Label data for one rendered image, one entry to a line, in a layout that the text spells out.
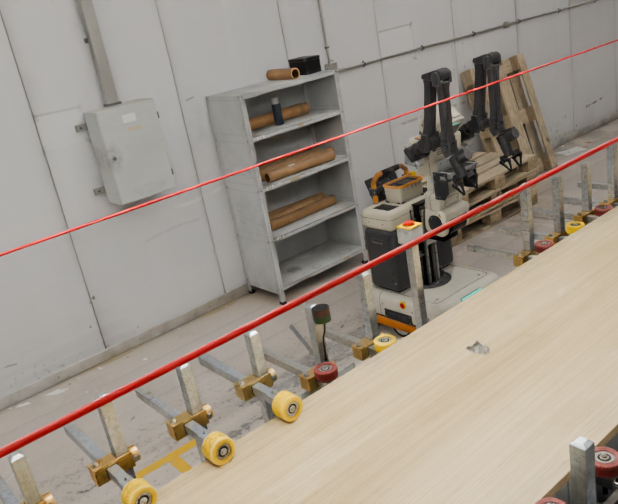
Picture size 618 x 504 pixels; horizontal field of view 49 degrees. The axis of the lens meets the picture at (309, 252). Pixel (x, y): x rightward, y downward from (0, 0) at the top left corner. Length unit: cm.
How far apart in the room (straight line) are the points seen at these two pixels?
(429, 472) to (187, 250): 352
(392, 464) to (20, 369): 330
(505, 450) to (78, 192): 344
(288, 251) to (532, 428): 386
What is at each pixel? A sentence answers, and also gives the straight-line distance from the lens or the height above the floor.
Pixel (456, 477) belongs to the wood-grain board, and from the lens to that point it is 182.
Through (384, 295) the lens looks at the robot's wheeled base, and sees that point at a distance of 431.
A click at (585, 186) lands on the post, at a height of 99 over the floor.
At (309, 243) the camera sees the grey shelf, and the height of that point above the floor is 18.
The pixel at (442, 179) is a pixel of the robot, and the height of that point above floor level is 101.
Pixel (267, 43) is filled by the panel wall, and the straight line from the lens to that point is 538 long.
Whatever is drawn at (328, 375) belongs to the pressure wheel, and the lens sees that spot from 230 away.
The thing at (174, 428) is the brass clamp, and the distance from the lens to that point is 211.
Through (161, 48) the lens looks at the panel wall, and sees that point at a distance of 491.
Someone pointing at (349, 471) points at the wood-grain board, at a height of 90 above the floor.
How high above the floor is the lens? 206
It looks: 20 degrees down
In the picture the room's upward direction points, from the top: 11 degrees counter-clockwise
